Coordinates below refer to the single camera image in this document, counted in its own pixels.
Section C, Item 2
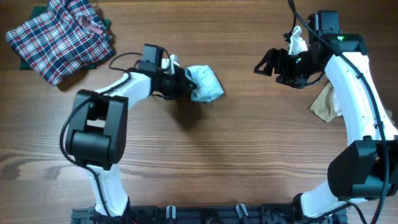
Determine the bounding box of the light blue striped cloth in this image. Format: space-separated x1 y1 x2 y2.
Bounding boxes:
185 65 224 103

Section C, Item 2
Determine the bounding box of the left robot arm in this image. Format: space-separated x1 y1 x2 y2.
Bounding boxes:
60 65 200 223

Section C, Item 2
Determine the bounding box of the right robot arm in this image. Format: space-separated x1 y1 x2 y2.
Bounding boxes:
254 33 397 222

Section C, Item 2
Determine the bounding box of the beige white crumpled garment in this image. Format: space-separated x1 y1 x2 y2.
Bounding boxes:
308 81 398 125

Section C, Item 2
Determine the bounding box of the plaid red blue cloth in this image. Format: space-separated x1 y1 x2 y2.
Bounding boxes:
5 0 113 86

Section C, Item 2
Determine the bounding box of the dark green folded cloth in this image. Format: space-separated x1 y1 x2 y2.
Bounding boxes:
19 6 111 70

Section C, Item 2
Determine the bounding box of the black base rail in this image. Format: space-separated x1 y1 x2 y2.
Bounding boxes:
70 203 348 224

